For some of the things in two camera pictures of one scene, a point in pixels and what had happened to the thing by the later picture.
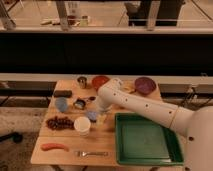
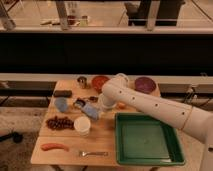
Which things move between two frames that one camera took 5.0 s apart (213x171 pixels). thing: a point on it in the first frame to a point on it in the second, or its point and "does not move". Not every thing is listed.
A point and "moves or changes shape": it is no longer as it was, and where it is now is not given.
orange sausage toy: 47,146 does not move
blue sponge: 92,115 moves or changes shape
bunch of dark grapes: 57,123 does not move
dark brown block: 63,93 does not move
